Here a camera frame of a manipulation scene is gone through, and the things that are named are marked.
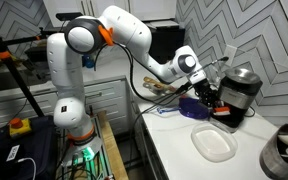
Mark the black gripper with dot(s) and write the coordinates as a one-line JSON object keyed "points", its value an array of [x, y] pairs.
{"points": [[206, 90]]}

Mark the orange heart shaped lid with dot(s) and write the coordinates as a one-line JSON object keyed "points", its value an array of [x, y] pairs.
{"points": [[222, 110]]}

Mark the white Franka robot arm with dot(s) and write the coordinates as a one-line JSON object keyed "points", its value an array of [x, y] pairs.
{"points": [[67, 73]]}

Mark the purple plastic lid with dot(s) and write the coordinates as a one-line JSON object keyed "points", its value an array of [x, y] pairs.
{"points": [[192, 110]]}

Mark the black coffee maker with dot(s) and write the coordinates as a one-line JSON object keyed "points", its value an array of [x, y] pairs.
{"points": [[240, 96]]}

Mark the clear plastic container lid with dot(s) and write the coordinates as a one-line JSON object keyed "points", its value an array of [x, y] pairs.
{"points": [[214, 143]]}

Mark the small clear glass bowl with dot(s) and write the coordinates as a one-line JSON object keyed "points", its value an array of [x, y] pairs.
{"points": [[154, 88]]}

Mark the blue and white packet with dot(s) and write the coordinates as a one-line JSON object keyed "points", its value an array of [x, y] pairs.
{"points": [[167, 110]]}

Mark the black microwave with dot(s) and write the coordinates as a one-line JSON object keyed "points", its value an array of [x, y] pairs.
{"points": [[165, 43]]}

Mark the steel utensil holder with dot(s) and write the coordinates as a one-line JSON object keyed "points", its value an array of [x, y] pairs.
{"points": [[274, 160]]}

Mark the white paper sheet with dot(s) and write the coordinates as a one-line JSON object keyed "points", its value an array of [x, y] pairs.
{"points": [[164, 24]]}

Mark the wooden board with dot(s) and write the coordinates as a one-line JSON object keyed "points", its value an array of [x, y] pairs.
{"points": [[112, 146]]}

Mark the blue bottle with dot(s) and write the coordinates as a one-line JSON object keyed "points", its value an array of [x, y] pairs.
{"points": [[89, 62]]}

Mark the red emergency stop button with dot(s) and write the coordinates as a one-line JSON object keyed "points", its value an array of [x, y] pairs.
{"points": [[20, 128]]}

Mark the black stand with orange clamps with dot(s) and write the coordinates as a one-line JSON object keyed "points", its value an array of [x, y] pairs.
{"points": [[14, 70]]}

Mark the white label tag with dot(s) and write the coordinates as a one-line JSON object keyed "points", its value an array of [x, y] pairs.
{"points": [[13, 153]]}

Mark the black bag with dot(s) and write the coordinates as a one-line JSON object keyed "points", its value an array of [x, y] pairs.
{"points": [[4, 150]]}

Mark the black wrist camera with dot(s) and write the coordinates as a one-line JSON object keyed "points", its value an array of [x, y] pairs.
{"points": [[184, 88]]}

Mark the white wall outlet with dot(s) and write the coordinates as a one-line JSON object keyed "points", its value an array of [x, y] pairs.
{"points": [[230, 55]]}

